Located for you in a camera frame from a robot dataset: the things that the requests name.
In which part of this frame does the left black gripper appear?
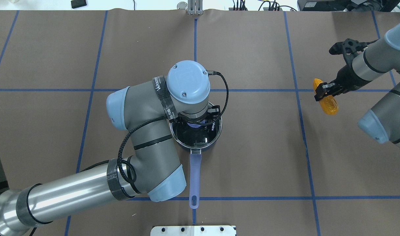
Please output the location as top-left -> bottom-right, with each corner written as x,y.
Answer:
170,104 -> 220,127

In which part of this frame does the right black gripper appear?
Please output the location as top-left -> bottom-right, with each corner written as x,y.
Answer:
314,38 -> 364,102

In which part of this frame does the yellow corn cob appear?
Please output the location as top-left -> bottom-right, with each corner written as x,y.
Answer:
313,78 -> 339,115

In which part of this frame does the glass pot lid blue knob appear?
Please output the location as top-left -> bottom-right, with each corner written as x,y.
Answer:
169,118 -> 222,150

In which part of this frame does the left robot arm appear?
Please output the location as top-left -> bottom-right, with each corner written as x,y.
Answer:
0,60 -> 226,236

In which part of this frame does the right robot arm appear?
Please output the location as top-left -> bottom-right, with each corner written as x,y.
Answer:
313,22 -> 400,149

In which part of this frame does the black monitor base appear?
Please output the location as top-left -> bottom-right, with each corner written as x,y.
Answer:
297,0 -> 400,12

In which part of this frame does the small metal cylinder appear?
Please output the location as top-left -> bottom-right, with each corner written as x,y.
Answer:
177,1 -> 188,10

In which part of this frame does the small black box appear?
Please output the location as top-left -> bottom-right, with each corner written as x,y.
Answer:
70,0 -> 87,9

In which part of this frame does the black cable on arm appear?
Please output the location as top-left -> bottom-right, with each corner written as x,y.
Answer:
116,69 -> 230,194

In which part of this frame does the dark blue saucepan with handle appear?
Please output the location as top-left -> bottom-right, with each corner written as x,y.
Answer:
188,103 -> 216,209

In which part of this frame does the aluminium frame post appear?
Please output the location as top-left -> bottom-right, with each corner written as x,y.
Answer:
187,0 -> 204,15

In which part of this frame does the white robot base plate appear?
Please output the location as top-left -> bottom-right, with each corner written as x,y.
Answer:
150,225 -> 237,236

